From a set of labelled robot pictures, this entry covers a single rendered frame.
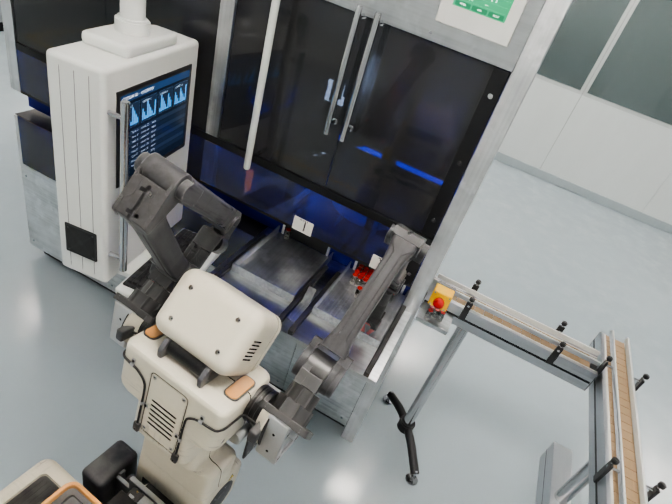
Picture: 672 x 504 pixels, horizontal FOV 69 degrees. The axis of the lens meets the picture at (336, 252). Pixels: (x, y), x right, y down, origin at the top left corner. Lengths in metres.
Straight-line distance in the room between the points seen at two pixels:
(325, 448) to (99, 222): 1.46
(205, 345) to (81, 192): 0.85
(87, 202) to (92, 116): 0.30
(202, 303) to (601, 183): 5.82
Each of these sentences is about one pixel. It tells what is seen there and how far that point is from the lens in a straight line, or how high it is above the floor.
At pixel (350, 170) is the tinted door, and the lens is 1.75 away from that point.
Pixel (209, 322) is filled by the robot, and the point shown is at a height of 1.34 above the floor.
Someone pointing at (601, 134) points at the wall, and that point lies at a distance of 6.32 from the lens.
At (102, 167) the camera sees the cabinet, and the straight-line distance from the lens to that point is 1.61.
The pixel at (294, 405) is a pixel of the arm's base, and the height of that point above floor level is 1.23.
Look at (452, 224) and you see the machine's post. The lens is 1.70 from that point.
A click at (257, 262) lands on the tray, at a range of 1.91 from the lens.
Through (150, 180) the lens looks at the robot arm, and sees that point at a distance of 0.93.
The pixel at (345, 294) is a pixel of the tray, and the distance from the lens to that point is 1.88.
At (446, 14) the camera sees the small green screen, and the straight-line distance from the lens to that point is 1.54.
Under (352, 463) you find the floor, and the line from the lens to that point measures 2.51.
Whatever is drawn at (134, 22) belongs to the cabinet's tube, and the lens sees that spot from 1.66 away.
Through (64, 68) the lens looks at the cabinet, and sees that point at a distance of 1.56.
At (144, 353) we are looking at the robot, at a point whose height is 1.23.
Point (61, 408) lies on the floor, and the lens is 2.55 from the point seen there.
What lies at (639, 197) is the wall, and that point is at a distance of 6.58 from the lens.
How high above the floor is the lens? 2.07
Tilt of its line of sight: 35 degrees down
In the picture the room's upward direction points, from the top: 18 degrees clockwise
